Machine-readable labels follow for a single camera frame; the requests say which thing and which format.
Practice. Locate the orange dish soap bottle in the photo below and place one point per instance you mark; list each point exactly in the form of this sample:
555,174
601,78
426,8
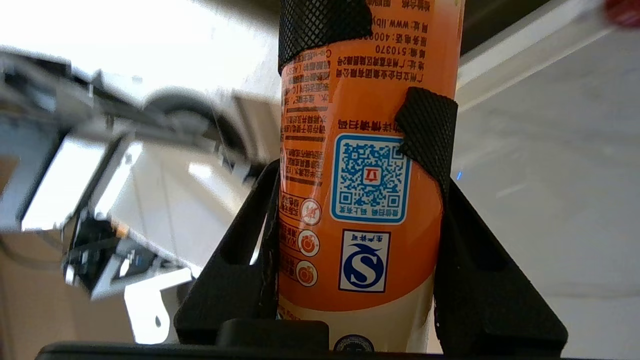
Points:
370,100

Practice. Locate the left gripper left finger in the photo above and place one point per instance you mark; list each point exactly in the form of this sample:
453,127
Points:
225,295

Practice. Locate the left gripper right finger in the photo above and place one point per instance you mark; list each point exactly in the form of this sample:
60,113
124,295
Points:
500,320

